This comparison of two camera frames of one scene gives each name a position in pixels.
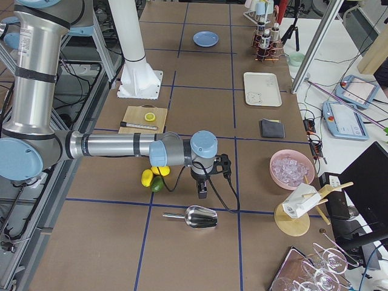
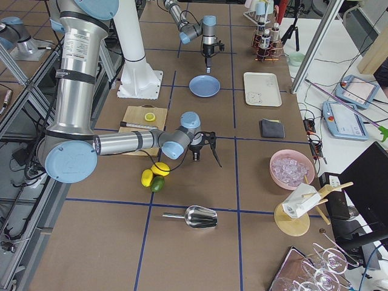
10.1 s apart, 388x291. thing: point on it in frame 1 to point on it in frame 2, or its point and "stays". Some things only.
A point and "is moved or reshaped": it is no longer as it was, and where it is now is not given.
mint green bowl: [296, 59] stays
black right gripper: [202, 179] to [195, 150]
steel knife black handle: [122, 123] stays
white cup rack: [259, 11] stays
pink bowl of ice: [288, 168] stays
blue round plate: [205, 39] is moved or reshaped
